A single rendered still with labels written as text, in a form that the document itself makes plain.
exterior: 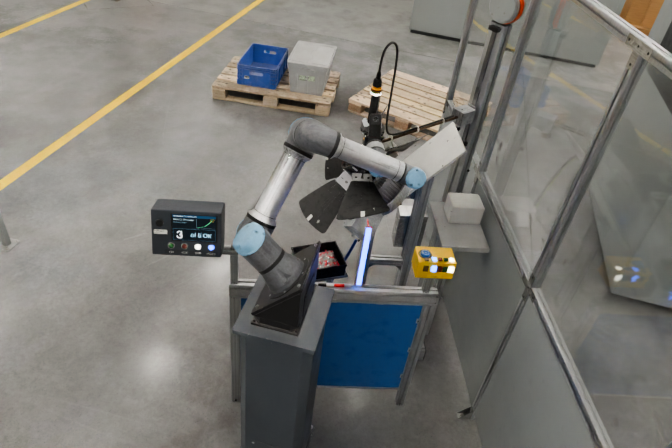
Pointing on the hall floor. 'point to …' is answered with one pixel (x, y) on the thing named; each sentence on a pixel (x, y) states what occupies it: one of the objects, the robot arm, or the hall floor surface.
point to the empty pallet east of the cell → (405, 102)
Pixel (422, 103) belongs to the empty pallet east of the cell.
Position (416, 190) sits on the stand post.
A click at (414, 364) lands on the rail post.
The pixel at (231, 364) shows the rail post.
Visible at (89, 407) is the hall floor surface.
